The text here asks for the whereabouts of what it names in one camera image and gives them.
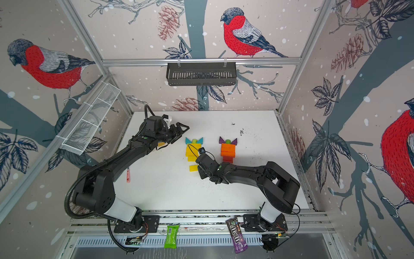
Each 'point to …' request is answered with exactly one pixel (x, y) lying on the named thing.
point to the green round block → (228, 141)
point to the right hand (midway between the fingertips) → (202, 164)
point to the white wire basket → (76, 141)
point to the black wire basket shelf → (201, 74)
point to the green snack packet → (171, 237)
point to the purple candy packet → (240, 243)
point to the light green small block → (194, 141)
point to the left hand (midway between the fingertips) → (188, 127)
